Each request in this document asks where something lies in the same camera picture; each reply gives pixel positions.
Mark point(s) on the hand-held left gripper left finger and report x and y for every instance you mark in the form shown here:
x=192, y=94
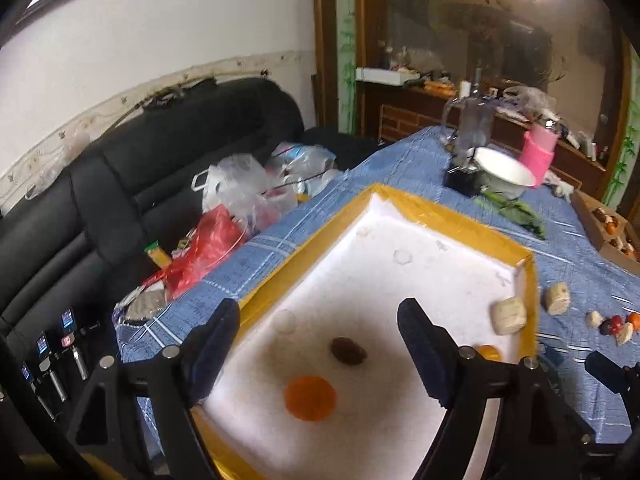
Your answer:
x=215, y=355

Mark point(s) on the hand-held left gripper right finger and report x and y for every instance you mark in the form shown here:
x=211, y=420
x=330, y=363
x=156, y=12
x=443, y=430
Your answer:
x=425, y=360

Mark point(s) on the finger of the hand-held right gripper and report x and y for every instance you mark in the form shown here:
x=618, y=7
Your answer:
x=605, y=370

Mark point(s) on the yellow-taped white foam box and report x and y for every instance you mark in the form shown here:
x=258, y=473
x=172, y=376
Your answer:
x=400, y=270

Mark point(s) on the small white fruit piece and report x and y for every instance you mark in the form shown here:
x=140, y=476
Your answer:
x=595, y=319

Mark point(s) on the small yellow-orange citrus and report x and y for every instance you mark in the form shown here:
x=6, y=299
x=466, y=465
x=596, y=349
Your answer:
x=487, y=352

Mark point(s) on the grey filled plastic bag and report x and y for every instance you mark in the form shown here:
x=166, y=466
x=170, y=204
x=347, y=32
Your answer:
x=145, y=305

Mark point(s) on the large orange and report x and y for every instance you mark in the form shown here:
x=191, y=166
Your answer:
x=310, y=397

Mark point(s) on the red plastic bag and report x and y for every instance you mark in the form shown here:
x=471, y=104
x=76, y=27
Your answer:
x=210, y=245

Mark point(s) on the yellow snack packet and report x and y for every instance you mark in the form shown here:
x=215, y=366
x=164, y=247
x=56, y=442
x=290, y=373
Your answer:
x=159, y=255

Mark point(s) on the silver device with blue screen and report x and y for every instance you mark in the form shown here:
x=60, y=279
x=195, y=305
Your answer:
x=70, y=330
x=46, y=355
x=30, y=380

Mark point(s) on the cardboard box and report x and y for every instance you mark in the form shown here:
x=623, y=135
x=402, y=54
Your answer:
x=590, y=215

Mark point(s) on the clear white plastic bag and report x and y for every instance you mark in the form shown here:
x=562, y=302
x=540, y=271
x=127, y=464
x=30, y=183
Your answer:
x=235, y=185

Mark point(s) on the green leaves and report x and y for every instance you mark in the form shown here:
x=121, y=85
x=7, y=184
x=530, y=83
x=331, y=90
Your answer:
x=520, y=212

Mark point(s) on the small black box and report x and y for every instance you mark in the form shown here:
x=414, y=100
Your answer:
x=462, y=181

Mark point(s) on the grey cloth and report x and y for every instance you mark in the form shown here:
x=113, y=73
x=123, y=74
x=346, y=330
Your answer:
x=559, y=184

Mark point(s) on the blue plaid tablecloth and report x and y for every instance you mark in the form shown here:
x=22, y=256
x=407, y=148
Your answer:
x=400, y=160

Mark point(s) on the white bowl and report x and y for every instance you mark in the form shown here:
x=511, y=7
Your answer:
x=502, y=172

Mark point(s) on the plastic bag of packets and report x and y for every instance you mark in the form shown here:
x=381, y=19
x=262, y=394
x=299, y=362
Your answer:
x=305, y=160

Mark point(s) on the black leather sofa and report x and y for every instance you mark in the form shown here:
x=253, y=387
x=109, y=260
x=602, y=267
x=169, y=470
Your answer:
x=150, y=150

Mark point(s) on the pink knitted holder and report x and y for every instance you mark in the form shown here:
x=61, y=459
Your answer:
x=535, y=162

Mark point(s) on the black cloth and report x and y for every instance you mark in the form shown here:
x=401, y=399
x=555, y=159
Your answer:
x=345, y=145

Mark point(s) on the jar with pink sleeve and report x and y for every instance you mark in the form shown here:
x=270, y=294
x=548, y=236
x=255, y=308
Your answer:
x=545, y=135

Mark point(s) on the clear plastic pitcher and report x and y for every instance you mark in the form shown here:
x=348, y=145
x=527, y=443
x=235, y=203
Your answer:
x=472, y=120

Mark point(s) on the white candle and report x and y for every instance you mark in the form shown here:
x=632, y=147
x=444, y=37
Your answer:
x=465, y=88

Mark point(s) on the crumpled clear plastic bag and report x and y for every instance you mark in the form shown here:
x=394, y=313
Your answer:
x=530, y=97

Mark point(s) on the white flat box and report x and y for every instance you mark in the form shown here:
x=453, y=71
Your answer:
x=380, y=75

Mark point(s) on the wooden glass cabinet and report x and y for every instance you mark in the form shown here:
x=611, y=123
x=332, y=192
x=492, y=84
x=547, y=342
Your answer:
x=400, y=25

